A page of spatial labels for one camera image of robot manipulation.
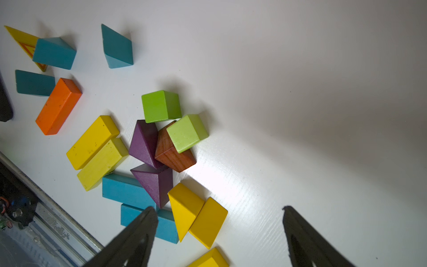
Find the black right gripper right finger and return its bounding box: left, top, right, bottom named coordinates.
left=282, top=206, right=353, bottom=267

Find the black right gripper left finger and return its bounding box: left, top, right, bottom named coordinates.
left=85, top=207, right=159, bottom=267

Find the teal triangular prism block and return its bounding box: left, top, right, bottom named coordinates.
left=32, top=37, right=77, bottom=70
left=15, top=70, right=56, bottom=96
left=101, top=24, right=133, bottom=69

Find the yellow triangle block red pattern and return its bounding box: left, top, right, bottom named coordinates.
left=5, top=26, right=40, bottom=60

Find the teal rectangular block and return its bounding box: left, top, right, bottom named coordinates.
left=121, top=204, right=179, bottom=244
left=102, top=174, right=160, bottom=211

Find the yellow triangular prism block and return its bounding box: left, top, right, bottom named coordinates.
left=189, top=198, right=228, bottom=249
left=168, top=183, right=205, bottom=242

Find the purple triangular prism block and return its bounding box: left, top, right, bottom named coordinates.
left=129, top=120, right=163, bottom=169
left=131, top=164, right=173, bottom=208

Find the yellow rectangular block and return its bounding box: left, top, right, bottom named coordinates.
left=188, top=248, right=229, bottom=267
left=66, top=115, right=120, bottom=170

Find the yellow-green rectangular block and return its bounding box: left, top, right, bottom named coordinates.
left=77, top=138, right=129, bottom=191

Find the brown wooden block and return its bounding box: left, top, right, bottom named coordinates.
left=155, top=121, right=196, bottom=172

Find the light green cube block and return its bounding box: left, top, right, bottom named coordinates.
left=166, top=114, right=209, bottom=154

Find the orange rectangular block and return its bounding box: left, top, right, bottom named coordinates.
left=36, top=78, right=82, bottom=136

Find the aluminium front rail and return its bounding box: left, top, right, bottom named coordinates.
left=1, top=154, right=103, bottom=267

